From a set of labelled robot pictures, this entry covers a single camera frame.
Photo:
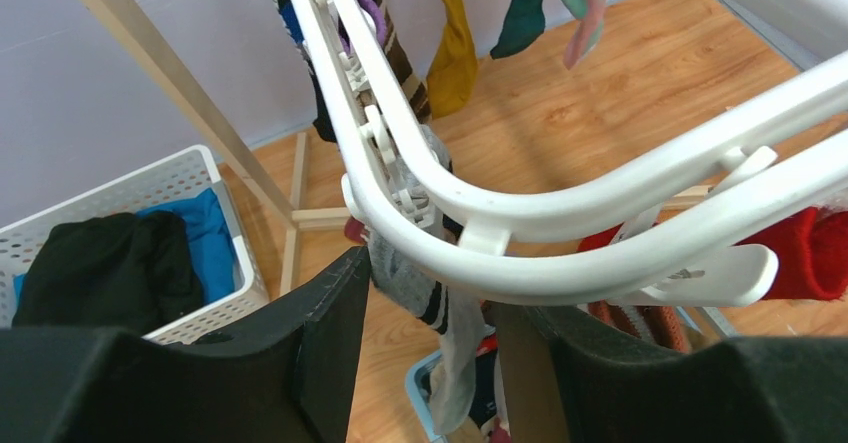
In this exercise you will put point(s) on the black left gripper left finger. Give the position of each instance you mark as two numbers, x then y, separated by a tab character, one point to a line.
284	373

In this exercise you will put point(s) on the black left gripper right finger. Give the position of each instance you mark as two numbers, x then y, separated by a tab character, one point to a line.
569	377

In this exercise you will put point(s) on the red white sock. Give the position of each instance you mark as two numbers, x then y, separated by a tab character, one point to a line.
803	257

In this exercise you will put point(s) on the grey sock orange cuff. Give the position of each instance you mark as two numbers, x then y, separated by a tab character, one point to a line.
657	325

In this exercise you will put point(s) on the pile of socks in basket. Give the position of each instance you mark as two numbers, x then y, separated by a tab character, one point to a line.
486	419

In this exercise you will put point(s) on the white plastic clip hanger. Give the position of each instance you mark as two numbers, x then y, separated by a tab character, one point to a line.
667	228

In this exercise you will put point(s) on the blue plastic basket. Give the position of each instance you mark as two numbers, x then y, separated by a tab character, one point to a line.
702	326

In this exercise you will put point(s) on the blue cloth in basket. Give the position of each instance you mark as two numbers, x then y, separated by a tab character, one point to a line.
209	241

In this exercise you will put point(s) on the grey black striped sock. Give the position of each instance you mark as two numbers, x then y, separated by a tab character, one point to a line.
454	315

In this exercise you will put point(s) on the black cloth in basket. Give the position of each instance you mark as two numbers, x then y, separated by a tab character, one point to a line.
124	270

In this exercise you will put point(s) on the white plastic basket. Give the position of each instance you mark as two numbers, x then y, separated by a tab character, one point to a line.
180	176

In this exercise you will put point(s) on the black blue white sock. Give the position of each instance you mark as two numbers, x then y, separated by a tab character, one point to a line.
322	122

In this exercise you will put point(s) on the brown white striped sock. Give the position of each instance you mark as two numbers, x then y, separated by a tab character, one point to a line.
413	88

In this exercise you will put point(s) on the mustard yellow striped sock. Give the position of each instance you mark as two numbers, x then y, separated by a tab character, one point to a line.
454	69

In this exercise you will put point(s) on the dark green sock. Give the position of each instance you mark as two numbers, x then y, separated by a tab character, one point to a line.
523	23

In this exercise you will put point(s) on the purple yellow striped sock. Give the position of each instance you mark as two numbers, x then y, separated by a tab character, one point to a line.
364	9

